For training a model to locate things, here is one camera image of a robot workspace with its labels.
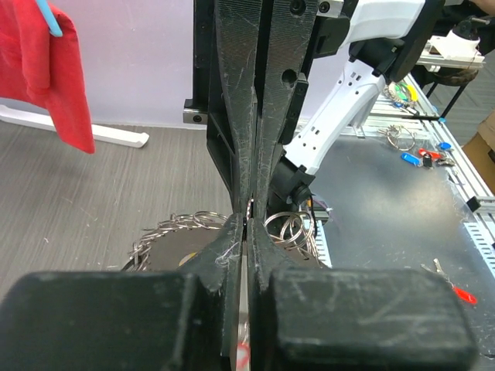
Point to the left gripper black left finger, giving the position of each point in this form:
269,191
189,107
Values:
185,319

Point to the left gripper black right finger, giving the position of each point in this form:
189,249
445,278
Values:
305,318

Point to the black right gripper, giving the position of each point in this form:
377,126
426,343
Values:
251,63

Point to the metal disc with keyrings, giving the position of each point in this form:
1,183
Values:
298,230

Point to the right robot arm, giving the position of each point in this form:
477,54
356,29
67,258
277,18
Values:
383,43

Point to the key with red tag outside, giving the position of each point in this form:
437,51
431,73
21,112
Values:
461,294

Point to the white clothes rack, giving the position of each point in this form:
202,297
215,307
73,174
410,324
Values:
81,136

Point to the blue clothes hanger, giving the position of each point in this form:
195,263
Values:
49,18

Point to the red cloth on hanger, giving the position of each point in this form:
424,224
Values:
41,69

